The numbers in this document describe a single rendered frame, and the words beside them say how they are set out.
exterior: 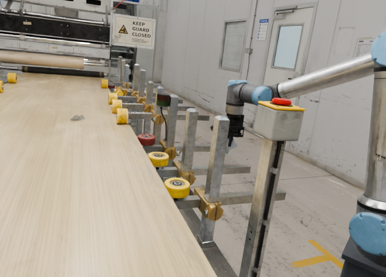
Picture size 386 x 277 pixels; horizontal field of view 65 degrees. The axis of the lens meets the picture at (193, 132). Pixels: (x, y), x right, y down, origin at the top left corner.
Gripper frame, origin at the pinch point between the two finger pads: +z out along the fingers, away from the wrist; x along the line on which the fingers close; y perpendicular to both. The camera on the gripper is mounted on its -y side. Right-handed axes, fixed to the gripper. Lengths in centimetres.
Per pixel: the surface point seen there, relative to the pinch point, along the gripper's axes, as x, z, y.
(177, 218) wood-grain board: -69, -9, -47
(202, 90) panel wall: 546, 46, 203
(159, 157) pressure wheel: -28, -9, -42
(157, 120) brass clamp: 16.2, -12.5, -33.2
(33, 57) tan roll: 225, -27, -118
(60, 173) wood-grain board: -38, -9, -76
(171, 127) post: -6.1, -14.6, -31.8
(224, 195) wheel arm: -51, -3, -25
